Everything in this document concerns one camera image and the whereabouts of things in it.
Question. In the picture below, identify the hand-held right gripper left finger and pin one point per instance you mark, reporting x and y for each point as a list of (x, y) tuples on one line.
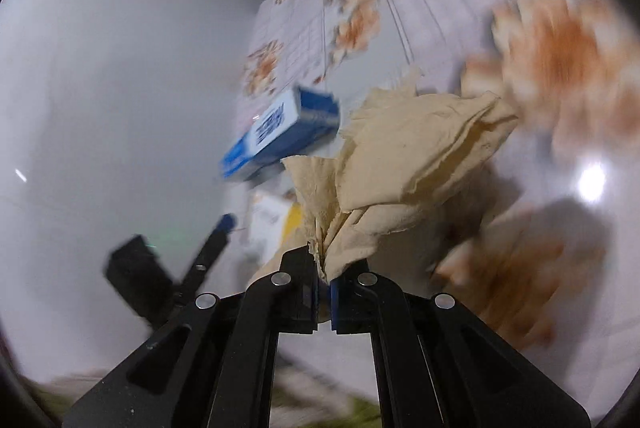
[(314, 295)]

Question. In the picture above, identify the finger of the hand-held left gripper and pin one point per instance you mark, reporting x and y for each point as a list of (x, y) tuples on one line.
[(224, 225)]

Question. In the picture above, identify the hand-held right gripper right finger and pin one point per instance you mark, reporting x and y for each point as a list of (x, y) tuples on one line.
[(334, 303)]

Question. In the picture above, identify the beige paper tissue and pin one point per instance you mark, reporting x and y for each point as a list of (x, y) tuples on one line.
[(400, 147)]

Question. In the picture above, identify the white and yellow box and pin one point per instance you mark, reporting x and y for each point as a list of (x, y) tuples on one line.
[(267, 223)]

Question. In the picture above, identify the blue and white box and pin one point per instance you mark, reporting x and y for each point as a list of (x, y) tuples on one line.
[(270, 132)]

